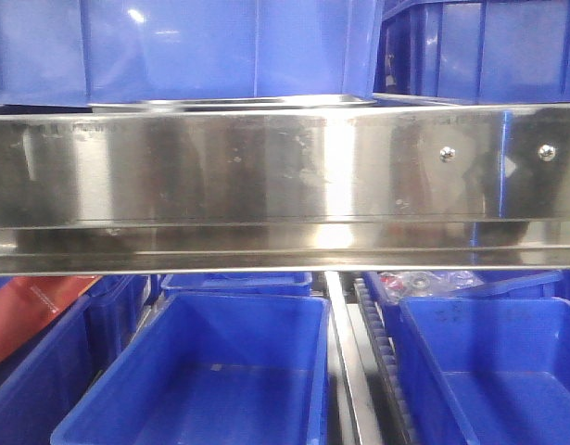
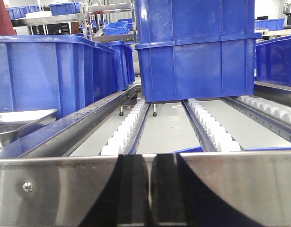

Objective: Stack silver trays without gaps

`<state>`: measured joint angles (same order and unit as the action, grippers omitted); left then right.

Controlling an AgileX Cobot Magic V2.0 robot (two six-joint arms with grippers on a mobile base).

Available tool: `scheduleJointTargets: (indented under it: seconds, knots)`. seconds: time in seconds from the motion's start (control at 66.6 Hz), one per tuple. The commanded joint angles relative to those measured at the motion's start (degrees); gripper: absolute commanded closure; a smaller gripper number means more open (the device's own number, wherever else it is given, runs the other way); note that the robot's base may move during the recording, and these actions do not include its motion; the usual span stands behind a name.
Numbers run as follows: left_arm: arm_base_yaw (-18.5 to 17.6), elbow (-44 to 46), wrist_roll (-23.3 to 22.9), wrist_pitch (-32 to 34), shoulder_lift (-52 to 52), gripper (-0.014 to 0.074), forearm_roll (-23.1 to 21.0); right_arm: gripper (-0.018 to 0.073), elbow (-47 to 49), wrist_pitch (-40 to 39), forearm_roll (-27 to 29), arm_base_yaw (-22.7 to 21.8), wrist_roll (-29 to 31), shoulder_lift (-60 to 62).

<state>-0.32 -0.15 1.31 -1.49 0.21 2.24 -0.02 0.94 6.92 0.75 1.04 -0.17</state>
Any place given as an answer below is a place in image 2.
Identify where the middle white roller track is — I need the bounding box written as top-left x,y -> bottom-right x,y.
182,98 -> 242,152

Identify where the silver metal tray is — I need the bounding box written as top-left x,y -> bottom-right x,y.
0,109 -> 58,148

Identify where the upper stacked blue bin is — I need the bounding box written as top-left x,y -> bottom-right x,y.
135,0 -> 256,44

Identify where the right white roller track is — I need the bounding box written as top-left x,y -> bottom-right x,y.
221,96 -> 291,143

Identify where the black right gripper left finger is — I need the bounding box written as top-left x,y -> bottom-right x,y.
79,155 -> 150,227

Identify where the large blue bin left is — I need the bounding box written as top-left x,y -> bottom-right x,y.
0,35 -> 118,118

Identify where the person in red shirt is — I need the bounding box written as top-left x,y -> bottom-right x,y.
0,0 -> 16,35

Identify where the stacked blue bin centre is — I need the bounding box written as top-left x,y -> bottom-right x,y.
135,33 -> 259,102

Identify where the stainless steel front rail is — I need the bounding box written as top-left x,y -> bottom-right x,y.
0,150 -> 291,227

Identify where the metal shelving rack background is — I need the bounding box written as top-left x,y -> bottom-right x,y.
7,0 -> 137,42

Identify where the stacked blue bin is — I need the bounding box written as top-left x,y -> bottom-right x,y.
135,33 -> 259,102
135,0 -> 256,44

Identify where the white roller track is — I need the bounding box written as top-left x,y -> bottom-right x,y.
221,96 -> 291,143
100,97 -> 150,156
182,98 -> 242,152

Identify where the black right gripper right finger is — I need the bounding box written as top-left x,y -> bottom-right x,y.
151,154 -> 259,227

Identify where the blue bin right edge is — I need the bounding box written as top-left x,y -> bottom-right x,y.
256,35 -> 291,87

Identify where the left white roller track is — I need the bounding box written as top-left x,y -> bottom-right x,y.
100,97 -> 150,156

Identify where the steel side guide rail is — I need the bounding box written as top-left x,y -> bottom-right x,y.
0,84 -> 141,159

